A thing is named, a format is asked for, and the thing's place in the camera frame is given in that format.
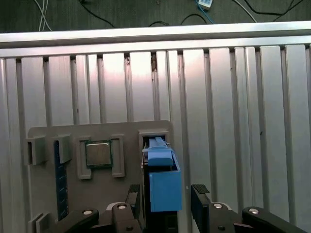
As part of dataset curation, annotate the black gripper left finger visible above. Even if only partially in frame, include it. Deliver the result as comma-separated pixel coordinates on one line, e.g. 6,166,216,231
57,183,146,233

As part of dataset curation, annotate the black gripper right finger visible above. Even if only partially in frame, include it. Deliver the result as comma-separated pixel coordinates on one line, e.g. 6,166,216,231
190,183,309,233

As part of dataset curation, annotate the hard disk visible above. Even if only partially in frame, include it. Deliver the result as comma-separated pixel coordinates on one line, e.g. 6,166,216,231
140,136,183,233

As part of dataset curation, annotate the grey parts rack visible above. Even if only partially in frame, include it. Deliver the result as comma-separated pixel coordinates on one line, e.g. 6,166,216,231
24,120,179,233

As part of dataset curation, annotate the silver CPU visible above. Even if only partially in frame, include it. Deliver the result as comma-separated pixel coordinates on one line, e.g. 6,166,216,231
85,140,114,168

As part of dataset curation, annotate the blue RAM stick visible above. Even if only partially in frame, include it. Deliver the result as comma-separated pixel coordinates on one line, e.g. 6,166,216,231
53,140,68,220

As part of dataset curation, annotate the white plug adapter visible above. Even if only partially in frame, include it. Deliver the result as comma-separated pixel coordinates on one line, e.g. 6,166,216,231
197,0,215,10

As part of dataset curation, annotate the blue floor cable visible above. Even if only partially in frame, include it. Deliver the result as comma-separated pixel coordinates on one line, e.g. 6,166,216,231
194,0,217,25

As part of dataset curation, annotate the black floor cable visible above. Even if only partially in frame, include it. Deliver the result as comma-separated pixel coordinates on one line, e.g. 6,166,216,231
79,0,302,28

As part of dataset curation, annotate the white floor cable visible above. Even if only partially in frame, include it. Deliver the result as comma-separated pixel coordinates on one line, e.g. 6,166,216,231
33,0,53,32

